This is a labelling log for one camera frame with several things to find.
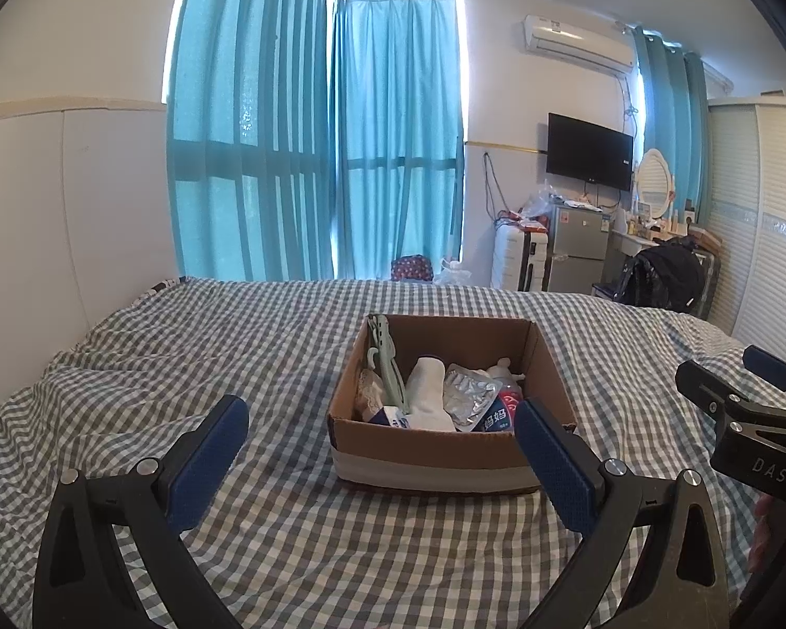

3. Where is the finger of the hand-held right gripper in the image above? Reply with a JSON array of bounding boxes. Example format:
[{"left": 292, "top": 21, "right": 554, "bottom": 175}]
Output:
[
  {"left": 741, "top": 344, "right": 786, "bottom": 402},
  {"left": 674, "top": 360, "right": 761, "bottom": 428}
]

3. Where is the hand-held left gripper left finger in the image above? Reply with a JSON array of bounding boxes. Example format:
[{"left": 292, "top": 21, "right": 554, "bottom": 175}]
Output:
[{"left": 31, "top": 395, "right": 250, "bottom": 629}]

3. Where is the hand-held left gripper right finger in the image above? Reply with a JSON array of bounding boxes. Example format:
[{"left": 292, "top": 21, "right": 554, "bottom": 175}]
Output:
[{"left": 514, "top": 397, "right": 756, "bottom": 629}]

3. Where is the small white bottle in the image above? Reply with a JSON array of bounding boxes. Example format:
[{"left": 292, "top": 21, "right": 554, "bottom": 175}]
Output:
[{"left": 487, "top": 357, "right": 526, "bottom": 385}]

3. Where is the silver foil blister pack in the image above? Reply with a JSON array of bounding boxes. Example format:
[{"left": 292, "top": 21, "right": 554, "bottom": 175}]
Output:
[{"left": 443, "top": 364, "right": 500, "bottom": 433}]

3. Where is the cardboard box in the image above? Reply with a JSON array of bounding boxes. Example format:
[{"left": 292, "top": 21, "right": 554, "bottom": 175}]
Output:
[{"left": 326, "top": 313, "right": 578, "bottom": 495}]

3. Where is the white sock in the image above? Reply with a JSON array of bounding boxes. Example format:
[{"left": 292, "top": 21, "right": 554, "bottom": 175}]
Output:
[{"left": 402, "top": 356, "right": 457, "bottom": 433}]

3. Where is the packet with round blue label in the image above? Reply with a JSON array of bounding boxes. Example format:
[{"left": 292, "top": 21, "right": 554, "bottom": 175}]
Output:
[{"left": 368, "top": 405, "right": 411, "bottom": 428}]

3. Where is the green plastic hanger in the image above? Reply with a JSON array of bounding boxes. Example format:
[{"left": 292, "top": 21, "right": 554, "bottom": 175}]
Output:
[{"left": 365, "top": 313, "right": 411, "bottom": 408}]

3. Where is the person's right hand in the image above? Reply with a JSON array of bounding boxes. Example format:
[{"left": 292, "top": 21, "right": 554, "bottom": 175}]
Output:
[{"left": 745, "top": 491, "right": 786, "bottom": 572}]

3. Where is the grey checked blanket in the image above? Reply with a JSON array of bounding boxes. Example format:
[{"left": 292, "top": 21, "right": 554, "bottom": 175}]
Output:
[{"left": 0, "top": 275, "right": 786, "bottom": 629}]

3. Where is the black jacket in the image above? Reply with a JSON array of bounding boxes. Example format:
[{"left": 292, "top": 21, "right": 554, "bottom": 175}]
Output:
[{"left": 621, "top": 238, "right": 706, "bottom": 315}]

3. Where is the white wardrobe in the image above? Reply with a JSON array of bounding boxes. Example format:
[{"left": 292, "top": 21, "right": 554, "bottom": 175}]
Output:
[{"left": 697, "top": 92, "right": 786, "bottom": 369}]

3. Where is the white dressing table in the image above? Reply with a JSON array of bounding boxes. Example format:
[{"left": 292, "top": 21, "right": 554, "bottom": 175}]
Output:
[{"left": 604, "top": 224, "right": 660, "bottom": 284}]

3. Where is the silver mini fridge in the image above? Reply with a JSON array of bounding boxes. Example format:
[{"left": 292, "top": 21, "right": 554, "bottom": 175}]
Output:
[{"left": 545, "top": 204, "right": 612, "bottom": 296}]

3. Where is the silver suitcase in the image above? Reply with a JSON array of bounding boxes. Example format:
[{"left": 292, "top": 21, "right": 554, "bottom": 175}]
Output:
[{"left": 520, "top": 228, "right": 552, "bottom": 293}]

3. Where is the white oval mirror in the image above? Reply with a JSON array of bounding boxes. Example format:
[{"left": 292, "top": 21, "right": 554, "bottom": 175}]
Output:
[{"left": 633, "top": 147, "right": 673, "bottom": 220}]

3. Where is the white suitcase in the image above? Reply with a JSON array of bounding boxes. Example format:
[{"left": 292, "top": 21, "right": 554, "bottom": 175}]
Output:
[{"left": 490, "top": 222, "right": 524, "bottom": 291}]

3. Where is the white plastic bag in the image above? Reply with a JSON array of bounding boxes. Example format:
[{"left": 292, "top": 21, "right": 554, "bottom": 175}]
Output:
[{"left": 431, "top": 260, "right": 474, "bottom": 287}]

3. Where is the patterned dark bag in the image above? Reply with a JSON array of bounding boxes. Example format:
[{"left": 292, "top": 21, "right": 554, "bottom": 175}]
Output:
[{"left": 390, "top": 255, "right": 434, "bottom": 282}]

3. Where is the clear plastic bag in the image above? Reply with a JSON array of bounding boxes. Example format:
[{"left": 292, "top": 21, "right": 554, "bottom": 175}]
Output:
[{"left": 522, "top": 177, "right": 562, "bottom": 219}]

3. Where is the teal corner curtain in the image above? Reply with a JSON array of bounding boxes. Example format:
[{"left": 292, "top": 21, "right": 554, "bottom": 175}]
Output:
[{"left": 630, "top": 25, "right": 709, "bottom": 225}]

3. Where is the wide teal curtain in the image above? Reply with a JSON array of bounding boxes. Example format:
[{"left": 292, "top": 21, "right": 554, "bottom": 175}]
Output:
[{"left": 163, "top": 0, "right": 336, "bottom": 282}]

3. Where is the white air conditioner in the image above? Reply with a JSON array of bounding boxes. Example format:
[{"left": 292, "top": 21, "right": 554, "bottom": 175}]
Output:
[{"left": 520, "top": 14, "right": 637, "bottom": 77}]

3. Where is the narrow teal window curtain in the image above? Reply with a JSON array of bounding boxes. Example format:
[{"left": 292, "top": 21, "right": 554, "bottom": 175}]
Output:
[{"left": 329, "top": 0, "right": 467, "bottom": 280}]

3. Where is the black wall television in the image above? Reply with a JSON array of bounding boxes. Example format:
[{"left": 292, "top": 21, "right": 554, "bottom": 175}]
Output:
[{"left": 545, "top": 112, "right": 635, "bottom": 193}]

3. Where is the dark wall cable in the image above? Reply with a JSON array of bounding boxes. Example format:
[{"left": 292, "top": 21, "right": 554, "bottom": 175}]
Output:
[{"left": 483, "top": 151, "right": 510, "bottom": 219}]

